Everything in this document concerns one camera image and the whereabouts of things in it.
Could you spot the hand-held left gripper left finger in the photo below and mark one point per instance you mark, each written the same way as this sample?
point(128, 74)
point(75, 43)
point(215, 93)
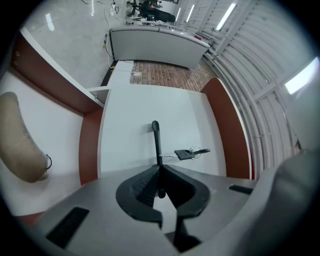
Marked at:
point(135, 190)

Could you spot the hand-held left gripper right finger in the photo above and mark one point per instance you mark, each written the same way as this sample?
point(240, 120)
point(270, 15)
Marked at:
point(190, 192)

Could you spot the person's right forearm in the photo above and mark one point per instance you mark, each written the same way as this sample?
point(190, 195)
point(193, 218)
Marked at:
point(17, 140)

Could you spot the black wrist band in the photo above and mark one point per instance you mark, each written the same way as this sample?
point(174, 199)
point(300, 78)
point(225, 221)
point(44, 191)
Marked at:
point(50, 162)

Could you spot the white pipe run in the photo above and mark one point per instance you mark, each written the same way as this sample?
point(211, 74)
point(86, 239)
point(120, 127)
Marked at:
point(250, 100)

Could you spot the ceiling light panel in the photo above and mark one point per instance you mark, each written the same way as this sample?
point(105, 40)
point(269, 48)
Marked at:
point(226, 17)
point(190, 13)
point(178, 14)
point(303, 76)

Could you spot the black office chair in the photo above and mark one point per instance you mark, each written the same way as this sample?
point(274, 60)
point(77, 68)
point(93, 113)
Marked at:
point(160, 15)

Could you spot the white power strip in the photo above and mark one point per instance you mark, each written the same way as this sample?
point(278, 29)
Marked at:
point(113, 7)

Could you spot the white wall socket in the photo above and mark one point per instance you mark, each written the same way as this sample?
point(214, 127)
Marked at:
point(136, 74)

